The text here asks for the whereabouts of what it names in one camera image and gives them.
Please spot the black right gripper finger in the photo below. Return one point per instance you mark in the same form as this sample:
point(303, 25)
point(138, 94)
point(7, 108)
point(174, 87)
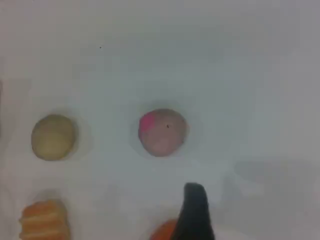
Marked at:
point(195, 215)

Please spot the pale pink peach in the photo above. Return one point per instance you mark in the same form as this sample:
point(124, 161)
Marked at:
point(163, 133)

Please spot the long ridged golden bread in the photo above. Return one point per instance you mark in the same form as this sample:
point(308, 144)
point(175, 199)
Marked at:
point(45, 221)

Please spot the orange tangerine with stem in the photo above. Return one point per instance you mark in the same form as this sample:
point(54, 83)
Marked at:
point(165, 231)

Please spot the round beige bun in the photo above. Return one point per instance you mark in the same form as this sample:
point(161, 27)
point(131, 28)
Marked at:
point(53, 137)

